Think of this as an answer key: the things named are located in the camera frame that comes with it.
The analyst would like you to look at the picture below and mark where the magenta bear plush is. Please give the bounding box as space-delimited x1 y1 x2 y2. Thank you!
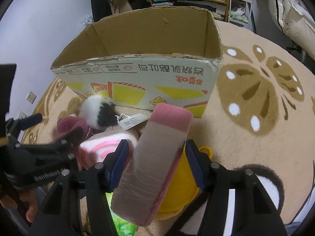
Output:
52 116 89 146

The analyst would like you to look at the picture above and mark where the green tissue pack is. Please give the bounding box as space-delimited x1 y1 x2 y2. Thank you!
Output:
106 193 138 236

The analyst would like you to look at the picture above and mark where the pink swirl roll plush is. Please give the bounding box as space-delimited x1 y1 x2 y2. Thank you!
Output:
77 129 139 169

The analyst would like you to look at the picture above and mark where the yellow bear plush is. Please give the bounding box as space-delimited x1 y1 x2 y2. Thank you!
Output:
155 149 199 220

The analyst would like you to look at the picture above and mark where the black white pompom keychain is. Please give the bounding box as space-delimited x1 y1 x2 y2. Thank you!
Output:
79 95 118 129

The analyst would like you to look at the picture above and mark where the pink long plush pillow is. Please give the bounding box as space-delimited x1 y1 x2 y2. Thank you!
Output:
111 103 193 226

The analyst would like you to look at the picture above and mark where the person's left hand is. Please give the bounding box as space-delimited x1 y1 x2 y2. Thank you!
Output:
1 189 38 223

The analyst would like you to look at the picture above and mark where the beige patterned plush rug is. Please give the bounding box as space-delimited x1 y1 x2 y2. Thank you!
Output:
21 20 315 236

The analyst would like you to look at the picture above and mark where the white paper tag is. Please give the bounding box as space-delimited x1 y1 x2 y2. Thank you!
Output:
118 113 149 131

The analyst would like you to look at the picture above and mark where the open cardboard box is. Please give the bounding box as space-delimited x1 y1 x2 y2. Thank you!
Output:
51 6 223 118

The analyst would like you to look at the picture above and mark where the white rolling cart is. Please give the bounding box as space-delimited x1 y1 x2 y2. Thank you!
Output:
228 0 254 29

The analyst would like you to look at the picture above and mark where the cream quilted bedding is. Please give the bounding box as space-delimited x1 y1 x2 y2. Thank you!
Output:
268 0 314 59

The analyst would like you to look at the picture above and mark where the white wall socket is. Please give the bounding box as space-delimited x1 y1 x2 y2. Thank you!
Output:
26 91 37 104

